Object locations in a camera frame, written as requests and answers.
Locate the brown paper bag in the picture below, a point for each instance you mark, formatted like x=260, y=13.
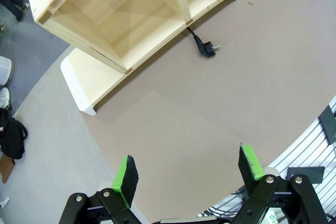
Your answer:
x=6, y=167

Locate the white sneaker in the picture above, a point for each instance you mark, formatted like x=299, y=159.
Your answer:
x=4, y=98
x=5, y=70

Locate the black backpack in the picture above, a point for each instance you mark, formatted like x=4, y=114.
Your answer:
x=13, y=137

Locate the black foam pad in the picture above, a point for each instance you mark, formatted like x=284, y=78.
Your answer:
x=328, y=124
x=305, y=174

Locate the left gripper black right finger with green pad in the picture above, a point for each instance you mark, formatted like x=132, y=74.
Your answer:
x=249, y=163

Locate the pine wood four-compartment shelf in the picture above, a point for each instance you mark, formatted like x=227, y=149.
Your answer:
x=118, y=16

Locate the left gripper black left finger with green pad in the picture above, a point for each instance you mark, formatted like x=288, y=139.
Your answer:
x=126, y=179

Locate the slotted aluminium table frame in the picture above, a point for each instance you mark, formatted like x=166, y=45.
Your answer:
x=302, y=150

